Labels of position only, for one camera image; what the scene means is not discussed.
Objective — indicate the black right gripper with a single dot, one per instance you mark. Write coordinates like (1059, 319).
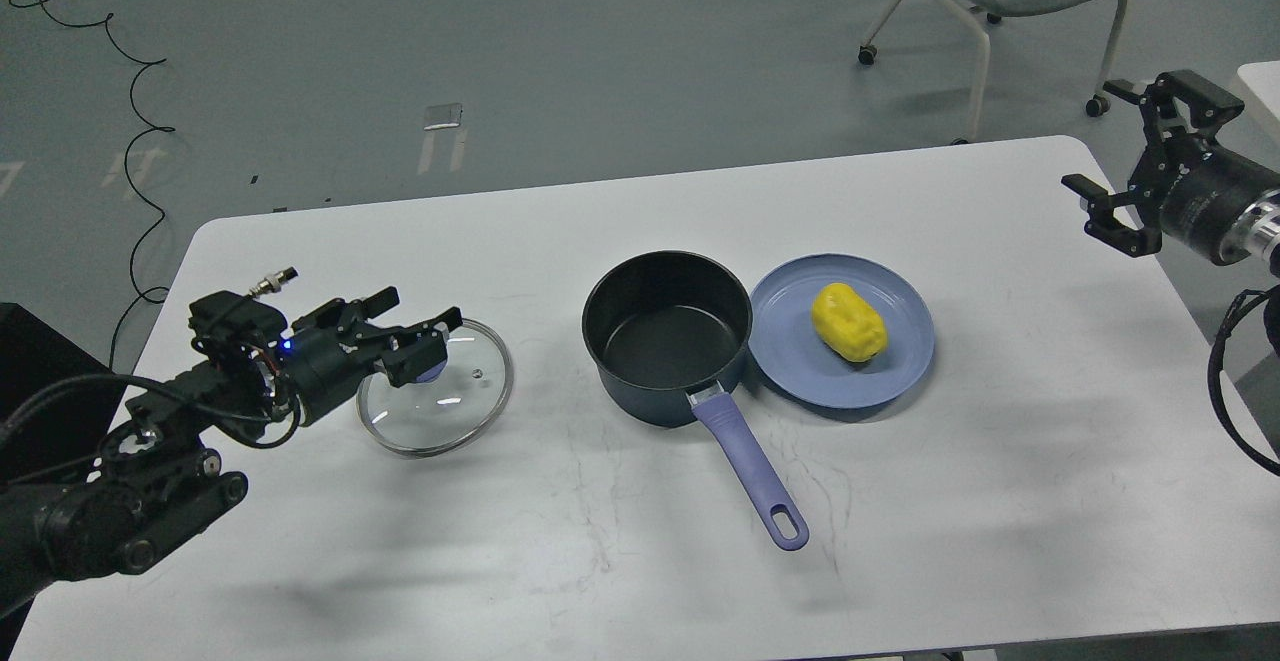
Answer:
(1212, 199)

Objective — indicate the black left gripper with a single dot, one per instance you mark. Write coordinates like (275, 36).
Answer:
(334, 348)

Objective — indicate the glass pot lid purple knob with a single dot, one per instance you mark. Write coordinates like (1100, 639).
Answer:
(454, 406)

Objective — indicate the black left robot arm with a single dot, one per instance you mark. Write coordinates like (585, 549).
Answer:
(151, 484)

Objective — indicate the yellow toy potato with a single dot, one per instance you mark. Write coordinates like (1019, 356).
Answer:
(847, 324)

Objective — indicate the black box at left edge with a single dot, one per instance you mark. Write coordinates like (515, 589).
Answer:
(55, 445)

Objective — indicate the blue round plate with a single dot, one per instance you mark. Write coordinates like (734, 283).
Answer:
(791, 355)

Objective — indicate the dark blue saucepan purple handle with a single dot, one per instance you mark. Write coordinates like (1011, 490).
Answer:
(669, 334)

